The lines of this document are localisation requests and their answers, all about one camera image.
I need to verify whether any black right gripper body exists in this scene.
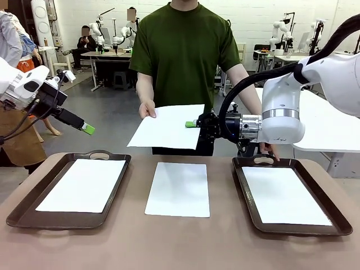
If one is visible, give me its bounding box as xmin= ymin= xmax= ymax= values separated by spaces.
xmin=196 ymin=111 xmax=242 ymax=141

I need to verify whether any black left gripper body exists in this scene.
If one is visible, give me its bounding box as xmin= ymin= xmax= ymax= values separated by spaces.
xmin=28 ymin=84 xmax=70 ymax=120

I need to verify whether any white A4 sheet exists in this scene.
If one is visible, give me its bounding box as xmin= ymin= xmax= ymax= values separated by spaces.
xmin=35 ymin=159 xmax=127 ymax=214
xmin=241 ymin=166 xmax=334 ymax=227
xmin=126 ymin=103 xmax=206 ymax=151

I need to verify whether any white A4 paper stack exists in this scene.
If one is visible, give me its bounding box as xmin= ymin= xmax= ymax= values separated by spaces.
xmin=144 ymin=162 xmax=211 ymax=218

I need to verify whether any person's right forearm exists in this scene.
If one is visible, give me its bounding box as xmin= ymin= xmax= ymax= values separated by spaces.
xmin=136 ymin=80 xmax=156 ymax=105

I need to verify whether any person's left forearm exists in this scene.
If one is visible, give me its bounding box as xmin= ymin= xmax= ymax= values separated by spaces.
xmin=238 ymin=84 xmax=263 ymax=116

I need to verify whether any person's right hand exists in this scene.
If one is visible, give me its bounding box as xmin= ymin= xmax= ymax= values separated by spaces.
xmin=138 ymin=100 xmax=158 ymax=119

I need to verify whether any person's left hand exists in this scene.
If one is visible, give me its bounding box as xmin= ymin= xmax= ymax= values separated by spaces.
xmin=258 ymin=142 xmax=281 ymax=162

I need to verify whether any white wooden stool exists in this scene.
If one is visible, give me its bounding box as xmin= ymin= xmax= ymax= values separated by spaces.
xmin=52 ymin=62 xmax=71 ymax=74

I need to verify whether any mannequin in orange shorts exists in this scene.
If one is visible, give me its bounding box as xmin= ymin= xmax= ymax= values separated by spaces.
xmin=15 ymin=12 xmax=63 ymax=137

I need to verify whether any figure with grey shirt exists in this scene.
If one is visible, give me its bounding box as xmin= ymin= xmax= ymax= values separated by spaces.
xmin=0 ymin=10 xmax=48 ymax=175

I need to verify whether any dark plastic stool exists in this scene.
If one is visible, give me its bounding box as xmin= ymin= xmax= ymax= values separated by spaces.
xmin=113 ymin=70 xmax=129 ymax=89

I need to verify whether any seated person in black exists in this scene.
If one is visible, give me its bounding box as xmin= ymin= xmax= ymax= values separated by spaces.
xmin=62 ymin=25 xmax=98 ymax=75

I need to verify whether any person in green T-shirt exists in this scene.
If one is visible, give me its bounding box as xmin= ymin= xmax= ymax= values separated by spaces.
xmin=128 ymin=0 xmax=250 ymax=157

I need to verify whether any brown-topped background table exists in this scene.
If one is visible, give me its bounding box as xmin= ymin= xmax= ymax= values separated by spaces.
xmin=81 ymin=50 xmax=136 ymax=93

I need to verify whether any tall white air conditioner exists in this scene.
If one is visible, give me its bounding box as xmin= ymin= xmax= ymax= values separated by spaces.
xmin=30 ymin=0 xmax=60 ymax=47

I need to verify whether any black office chair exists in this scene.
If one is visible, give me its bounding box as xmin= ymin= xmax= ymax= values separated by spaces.
xmin=254 ymin=44 xmax=272 ymax=61

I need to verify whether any white background table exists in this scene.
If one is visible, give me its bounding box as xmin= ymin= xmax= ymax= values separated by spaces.
xmin=274 ymin=55 xmax=310 ymax=68

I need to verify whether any brown plastic tray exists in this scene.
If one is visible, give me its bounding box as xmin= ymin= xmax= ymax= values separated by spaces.
xmin=232 ymin=154 xmax=353 ymax=236
xmin=6 ymin=150 xmax=132 ymax=230

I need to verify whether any person in white shirt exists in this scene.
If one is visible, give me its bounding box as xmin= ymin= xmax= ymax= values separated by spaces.
xmin=125 ymin=7 xmax=139 ymax=49

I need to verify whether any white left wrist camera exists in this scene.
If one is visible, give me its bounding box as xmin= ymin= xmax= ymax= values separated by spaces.
xmin=44 ymin=70 xmax=77 ymax=87

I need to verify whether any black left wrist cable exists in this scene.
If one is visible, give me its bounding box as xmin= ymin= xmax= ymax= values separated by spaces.
xmin=0 ymin=71 xmax=68 ymax=146

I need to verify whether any black braided cable bundle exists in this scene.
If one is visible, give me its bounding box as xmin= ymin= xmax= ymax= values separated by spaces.
xmin=218 ymin=12 xmax=360 ymax=133

